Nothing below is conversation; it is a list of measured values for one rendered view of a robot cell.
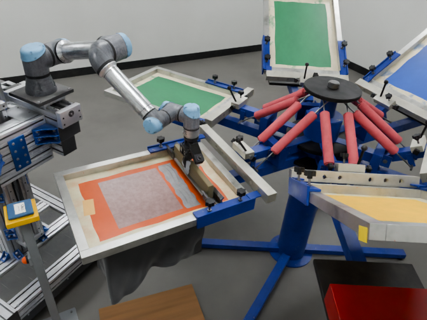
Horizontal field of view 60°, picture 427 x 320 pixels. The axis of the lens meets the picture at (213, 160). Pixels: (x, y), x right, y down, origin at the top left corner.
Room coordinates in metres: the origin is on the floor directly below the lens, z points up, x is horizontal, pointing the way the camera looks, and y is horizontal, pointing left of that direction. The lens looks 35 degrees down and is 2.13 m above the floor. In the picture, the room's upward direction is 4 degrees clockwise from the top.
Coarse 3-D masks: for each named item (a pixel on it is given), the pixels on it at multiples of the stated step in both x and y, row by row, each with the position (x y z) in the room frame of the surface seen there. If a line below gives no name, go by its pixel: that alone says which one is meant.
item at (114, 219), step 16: (160, 192) 1.36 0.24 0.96; (96, 208) 1.22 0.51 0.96; (112, 208) 1.22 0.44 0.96; (128, 208) 1.23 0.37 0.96; (144, 208) 1.24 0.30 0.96; (160, 208) 1.25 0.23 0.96; (176, 208) 1.25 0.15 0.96; (192, 208) 1.26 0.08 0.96; (96, 224) 1.12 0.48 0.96; (112, 224) 1.13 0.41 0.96; (128, 224) 1.13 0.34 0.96; (144, 224) 1.14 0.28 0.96
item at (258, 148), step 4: (260, 144) 1.71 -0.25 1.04; (252, 148) 1.67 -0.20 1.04; (256, 148) 1.67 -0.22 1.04; (260, 148) 1.68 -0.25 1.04; (264, 148) 1.68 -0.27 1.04; (236, 152) 1.62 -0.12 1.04; (256, 152) 1.63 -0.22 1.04; (260, 152) 1.64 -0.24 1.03; (264, 152) 1.66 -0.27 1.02; (240, 156) 1.59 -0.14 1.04; (260, 156) 1.65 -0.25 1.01; (264, 156) 1.66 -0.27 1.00; (244, 160) 1.59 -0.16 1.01; (248, 160) 1.61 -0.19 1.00
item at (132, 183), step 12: (144, 168) 1.54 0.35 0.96; (156, 168) 1.55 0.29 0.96; (96, 180) 1.41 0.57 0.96; (108, 180) 1.42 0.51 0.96; (120, 180) 1.43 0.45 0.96; (132, 180) 1.43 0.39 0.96; (144, 180) 1.44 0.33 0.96; (156, 180) 1.45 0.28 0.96; (84, 192) 1.32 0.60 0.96; (96, 192) 1.32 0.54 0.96; (108, 192) 1.33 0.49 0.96; (120, 192) 1.34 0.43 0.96; (132, 192) 1.34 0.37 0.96; (144, 192) 1.35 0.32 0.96; (96, 204) 1.24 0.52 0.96
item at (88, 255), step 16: (112, 160) 1.54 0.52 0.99; (128, 160) 1.56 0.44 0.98; (144, 160) 1.61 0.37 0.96; (208, 160) 1.62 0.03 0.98; (64, 176) 1.40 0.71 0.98; (80, 176) 1.43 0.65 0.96; (224, 176) 1.48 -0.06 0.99; (64, 192) 1.27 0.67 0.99; (64, 208) 1.20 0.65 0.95; (80, 224) 1.08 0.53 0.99; (176, 224) 1.12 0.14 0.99; (192, 224) 1.15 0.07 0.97; (80, 240) 1.00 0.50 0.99; (128, 240) 1.01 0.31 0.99; (144, 240) 1.04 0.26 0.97; (80, 256) 0.93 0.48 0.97; (96, 256) 0.93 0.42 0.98
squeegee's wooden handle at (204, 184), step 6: (174, 150) 1.62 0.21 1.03; (180, 156) 1.55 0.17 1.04; (180, 162) 1.55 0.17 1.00; (192, 162) 1.48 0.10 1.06; (192, 168) 1.44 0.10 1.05; (198, 168) 1.43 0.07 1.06; (192, 174) 1.44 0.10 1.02; (198, 174) 1.39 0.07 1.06; (204, 174) 1.39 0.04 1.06; (198, 180) 1.38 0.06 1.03; (204, 180) 1.34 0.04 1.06; (204, 186) 1.33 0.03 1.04; (210, 186) 1.30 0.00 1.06; (210, 192) 1.31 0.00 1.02
